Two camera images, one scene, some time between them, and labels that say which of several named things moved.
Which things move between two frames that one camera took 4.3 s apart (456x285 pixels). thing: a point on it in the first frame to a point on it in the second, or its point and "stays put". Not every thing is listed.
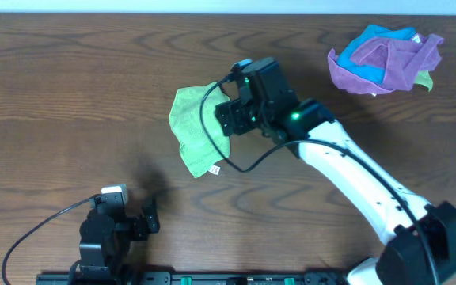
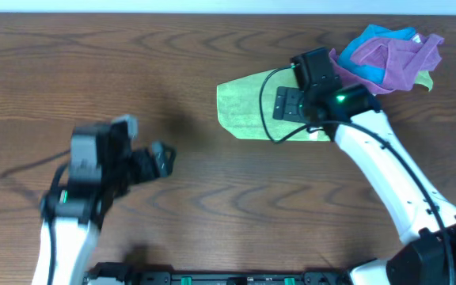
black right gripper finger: x=236 y=117 to x=289 y=104
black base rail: x=191 y=278 stays put
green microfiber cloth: x=195 y=138 to x=246 y=107
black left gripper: x=142 y=226 to x=154 y=164
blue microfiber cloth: x=374 y=73 stays put
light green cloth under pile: x=423 y=77 stays put
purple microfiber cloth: x=402 y=58 stays put
